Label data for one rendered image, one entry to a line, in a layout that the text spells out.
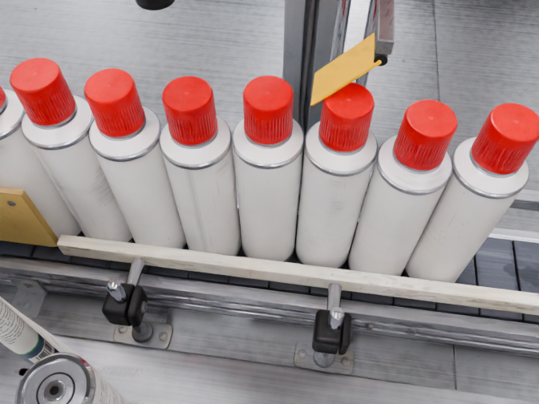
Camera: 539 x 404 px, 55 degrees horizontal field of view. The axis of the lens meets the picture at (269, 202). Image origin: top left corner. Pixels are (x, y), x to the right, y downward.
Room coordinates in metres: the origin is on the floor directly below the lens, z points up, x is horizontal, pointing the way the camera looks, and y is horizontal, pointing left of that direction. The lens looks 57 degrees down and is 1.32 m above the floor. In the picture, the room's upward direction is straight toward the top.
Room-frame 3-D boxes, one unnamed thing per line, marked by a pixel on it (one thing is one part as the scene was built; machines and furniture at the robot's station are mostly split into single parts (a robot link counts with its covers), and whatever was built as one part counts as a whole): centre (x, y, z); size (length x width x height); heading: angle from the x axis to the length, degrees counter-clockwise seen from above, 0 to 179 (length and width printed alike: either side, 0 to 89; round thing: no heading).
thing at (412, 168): (0.22, -0.10, 0.98); 0.05 x 0.05 x 0.20
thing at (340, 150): (0.23, -0.05, 0.98); 0.05 x 0.05 x 0.20
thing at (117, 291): (0.18, 0.12, 0.89); 0.06 x 0.03 x 0.12; 172
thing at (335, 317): (0.14, -0.05, 0.89); 0.03 x 0.03 x 0.12; 82
